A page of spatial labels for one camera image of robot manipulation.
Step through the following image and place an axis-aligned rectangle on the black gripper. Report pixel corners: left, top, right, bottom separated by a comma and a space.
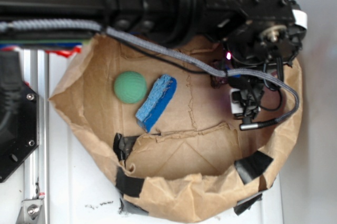
205, 0, 306, 69

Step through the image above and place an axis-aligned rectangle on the brown rock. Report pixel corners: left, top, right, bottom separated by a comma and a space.
211, 59, 228, 89

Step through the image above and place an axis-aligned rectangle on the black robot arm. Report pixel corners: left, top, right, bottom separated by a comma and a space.
1, 0, 307, 76

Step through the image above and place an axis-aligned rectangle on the blue sponge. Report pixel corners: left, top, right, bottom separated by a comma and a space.
136, 74, 177, 133

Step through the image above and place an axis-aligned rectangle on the green foam ball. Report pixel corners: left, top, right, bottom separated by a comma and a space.
114, 71, 147, 104

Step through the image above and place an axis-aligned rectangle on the brown paper bag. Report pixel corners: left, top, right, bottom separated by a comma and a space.
50, 36, 303, 223

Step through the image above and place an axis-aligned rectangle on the white plastic tray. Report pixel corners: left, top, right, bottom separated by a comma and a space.
46, 54, 283, 223

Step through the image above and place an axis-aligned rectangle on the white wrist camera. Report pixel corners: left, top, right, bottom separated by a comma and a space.
230, 88, 261, 119

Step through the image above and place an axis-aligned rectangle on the grey braided cable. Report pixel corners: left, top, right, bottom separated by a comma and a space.
0, 18, 300, 131

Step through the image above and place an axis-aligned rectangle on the aluminium rail frame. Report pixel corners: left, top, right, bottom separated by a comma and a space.
22, 49, 49, 223

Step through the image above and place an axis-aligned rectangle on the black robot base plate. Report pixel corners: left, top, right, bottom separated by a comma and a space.
1, 51, 38, 183

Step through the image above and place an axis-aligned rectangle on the metal corner bracket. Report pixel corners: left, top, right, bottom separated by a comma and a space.
16, 199, 46, 224

